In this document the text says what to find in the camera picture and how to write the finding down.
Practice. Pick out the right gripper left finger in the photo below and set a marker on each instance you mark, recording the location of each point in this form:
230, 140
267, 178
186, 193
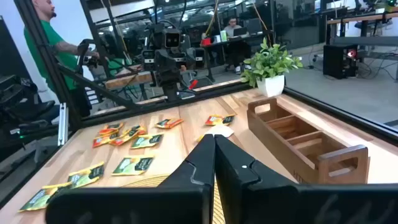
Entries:
140, 205

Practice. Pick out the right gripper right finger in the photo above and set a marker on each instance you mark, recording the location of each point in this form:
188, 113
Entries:
280, 205

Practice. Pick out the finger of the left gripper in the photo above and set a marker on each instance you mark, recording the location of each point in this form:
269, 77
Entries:
176, 76
163, 76

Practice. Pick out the white orange tea packet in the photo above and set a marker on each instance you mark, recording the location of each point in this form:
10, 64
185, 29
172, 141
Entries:
221, 130

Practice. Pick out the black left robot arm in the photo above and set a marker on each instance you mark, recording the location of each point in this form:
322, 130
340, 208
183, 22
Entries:
171, 91

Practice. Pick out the wooden tea organizer box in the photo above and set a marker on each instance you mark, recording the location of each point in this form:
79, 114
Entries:
273, 143

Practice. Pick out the red tag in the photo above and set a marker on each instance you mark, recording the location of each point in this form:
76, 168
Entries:
192, 84

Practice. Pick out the round woven straw placemat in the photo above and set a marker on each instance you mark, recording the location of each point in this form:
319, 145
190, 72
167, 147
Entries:
146, 182

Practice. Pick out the red desk object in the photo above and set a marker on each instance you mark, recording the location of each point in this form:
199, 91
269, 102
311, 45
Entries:
206, 42

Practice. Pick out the white cup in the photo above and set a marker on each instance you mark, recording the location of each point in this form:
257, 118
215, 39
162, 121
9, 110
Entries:
217, 38

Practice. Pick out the black office desk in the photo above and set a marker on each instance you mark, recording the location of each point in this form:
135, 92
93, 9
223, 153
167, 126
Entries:
224, 42

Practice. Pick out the green cup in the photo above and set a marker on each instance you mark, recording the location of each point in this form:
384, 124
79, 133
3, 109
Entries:
223, 35

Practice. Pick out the person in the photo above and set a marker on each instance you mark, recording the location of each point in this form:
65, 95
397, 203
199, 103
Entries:
59, 40
231, 29

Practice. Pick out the grey laptop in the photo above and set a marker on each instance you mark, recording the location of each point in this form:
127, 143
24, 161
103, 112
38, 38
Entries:
240, 31

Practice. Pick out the green plant in white pot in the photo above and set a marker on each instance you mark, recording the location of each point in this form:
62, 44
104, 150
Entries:
271, 85

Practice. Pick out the black computer tower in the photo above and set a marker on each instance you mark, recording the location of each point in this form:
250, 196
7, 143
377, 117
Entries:
339, 60

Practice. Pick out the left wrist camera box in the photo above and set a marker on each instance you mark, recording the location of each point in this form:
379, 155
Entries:
172, 40

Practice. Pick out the silver aluminium bracket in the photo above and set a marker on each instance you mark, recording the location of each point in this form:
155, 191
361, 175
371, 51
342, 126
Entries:
63, 124

